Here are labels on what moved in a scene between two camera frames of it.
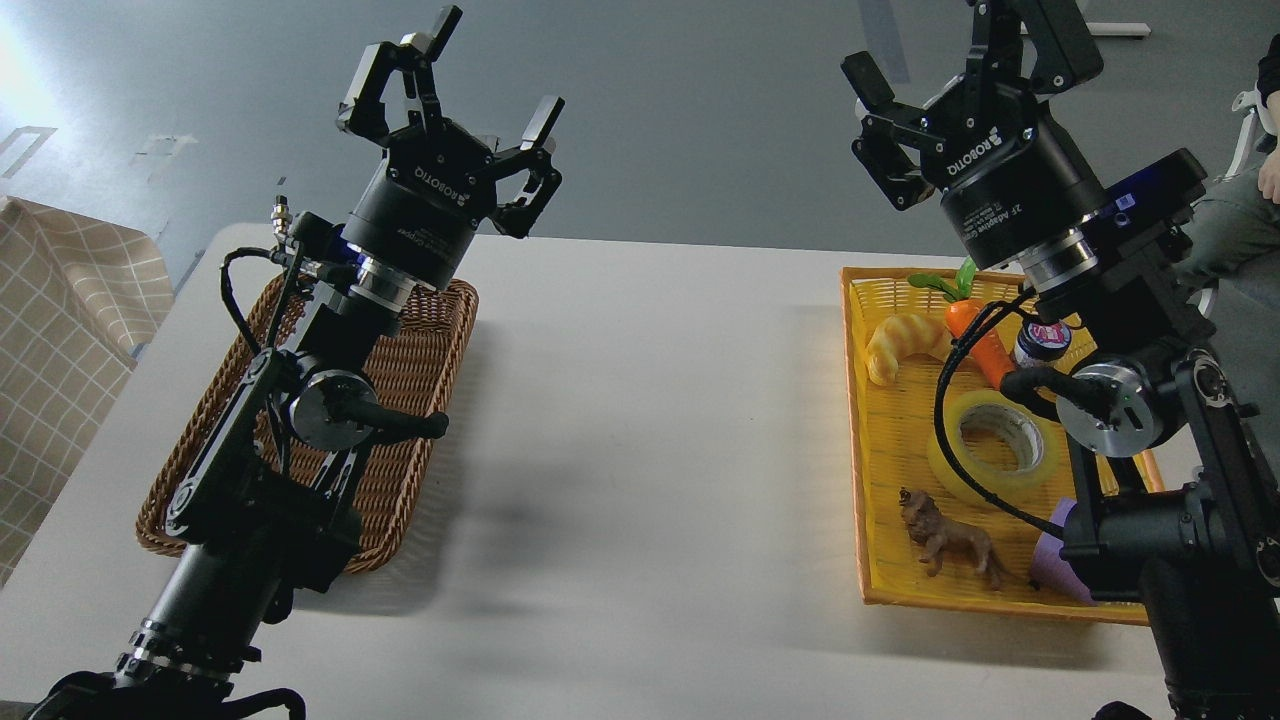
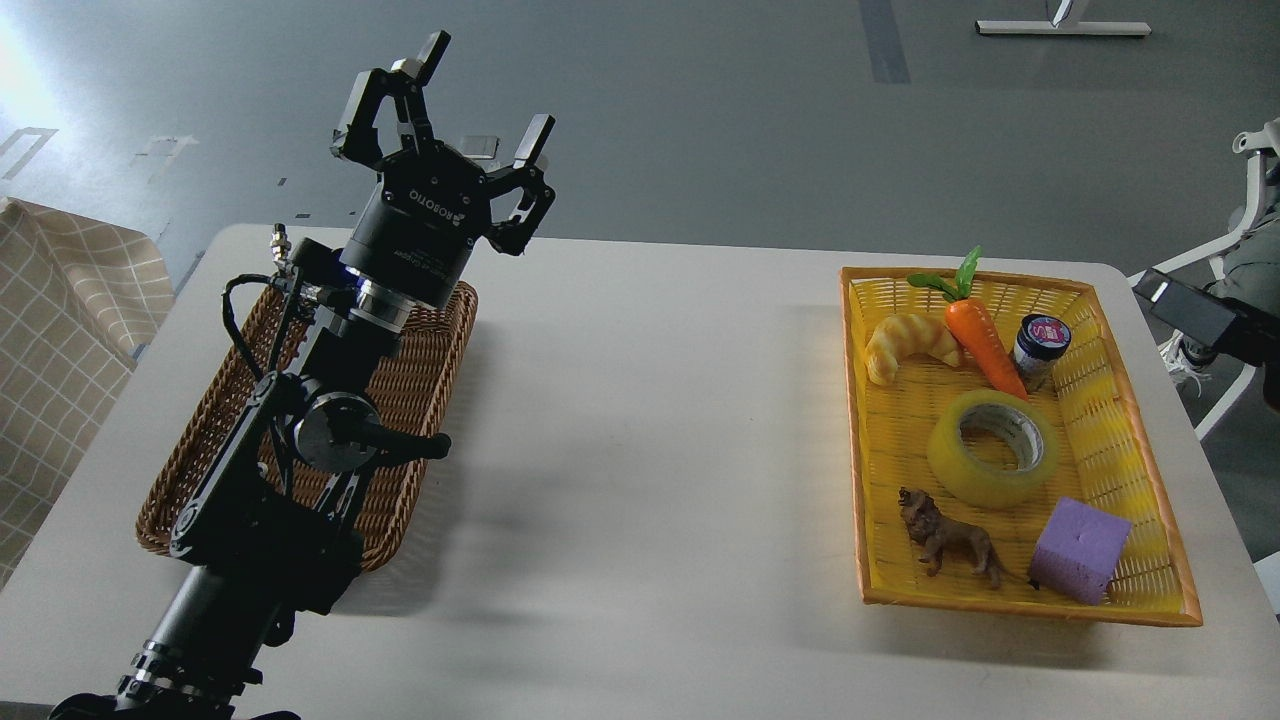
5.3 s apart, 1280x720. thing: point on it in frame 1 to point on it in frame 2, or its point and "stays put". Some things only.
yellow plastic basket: x=962 y=457 stays put
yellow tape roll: x=1005 y=487 stays put
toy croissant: x=898 y=337 stays put
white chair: x=1250 y=101 to x=1256 y=144
